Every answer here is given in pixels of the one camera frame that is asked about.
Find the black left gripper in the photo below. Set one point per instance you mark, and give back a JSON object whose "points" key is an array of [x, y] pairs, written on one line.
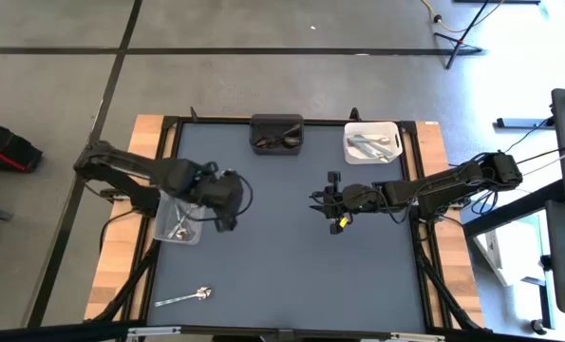
{"points": [[222, 192]]}

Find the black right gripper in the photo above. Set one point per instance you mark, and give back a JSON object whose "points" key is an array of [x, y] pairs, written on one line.
{"points": [[360, 199]]}

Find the silver metal cutlery piece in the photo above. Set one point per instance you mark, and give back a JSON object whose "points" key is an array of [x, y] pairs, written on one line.
{"points": [[190, 214]]}

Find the silver metal spoon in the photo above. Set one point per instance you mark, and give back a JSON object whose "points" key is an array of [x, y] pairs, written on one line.
{"points": [[182, 233]]}

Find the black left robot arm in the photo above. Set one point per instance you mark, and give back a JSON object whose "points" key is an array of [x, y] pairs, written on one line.
{"points": [[120, 166]]}

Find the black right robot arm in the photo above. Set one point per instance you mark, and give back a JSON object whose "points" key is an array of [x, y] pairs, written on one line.
{"points": [[434, 187]]}

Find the white plastic bin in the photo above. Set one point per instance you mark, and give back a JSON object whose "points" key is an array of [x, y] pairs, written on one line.
{"points": [[349, 152]]}

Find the clear plastic bin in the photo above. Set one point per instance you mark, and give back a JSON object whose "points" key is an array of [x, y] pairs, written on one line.
{"points": [[163, 228]]}

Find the silver metal fork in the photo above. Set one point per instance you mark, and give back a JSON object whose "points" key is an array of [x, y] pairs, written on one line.
{"points": [[201, 293]]}

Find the dark grey plastic bin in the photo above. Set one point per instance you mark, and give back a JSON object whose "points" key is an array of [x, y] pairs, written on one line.
{"points": [[258, 128]]}

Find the wooden table board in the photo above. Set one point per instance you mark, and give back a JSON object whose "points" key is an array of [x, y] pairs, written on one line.
{"points": [[453, 266], [116, 266]]}

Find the silver aluminium extrusion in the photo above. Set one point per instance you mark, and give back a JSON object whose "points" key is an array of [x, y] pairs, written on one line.
{"points": [[405, 337], [154, 332]]}

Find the black metal bar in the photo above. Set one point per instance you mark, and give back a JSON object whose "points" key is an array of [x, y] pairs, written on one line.
{"points": [[500, 216]]}

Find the white box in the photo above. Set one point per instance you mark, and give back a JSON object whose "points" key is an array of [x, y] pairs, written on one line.
{"points": [[505, 256]]}

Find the black tripod stand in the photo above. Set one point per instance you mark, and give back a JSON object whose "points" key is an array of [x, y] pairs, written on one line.
{"points": [[457, 45]]}

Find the black flat foot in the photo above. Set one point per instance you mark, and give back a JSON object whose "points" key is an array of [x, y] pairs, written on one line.
{"points": [[519, 123]]}

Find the red and black bag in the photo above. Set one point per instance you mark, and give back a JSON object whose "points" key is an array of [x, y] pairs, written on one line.
{"points": [[2, 147]]}

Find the black caster wheel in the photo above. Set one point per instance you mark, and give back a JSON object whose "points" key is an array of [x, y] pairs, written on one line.
{"points": [[538, 326]]}

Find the black table frame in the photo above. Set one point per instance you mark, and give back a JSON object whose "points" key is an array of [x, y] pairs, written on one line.
{"points": [[263, 329]]}

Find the black diagonal frame strut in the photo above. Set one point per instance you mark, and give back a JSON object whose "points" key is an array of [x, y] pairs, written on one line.
{"points": [[424, 266], [130, 284]]}

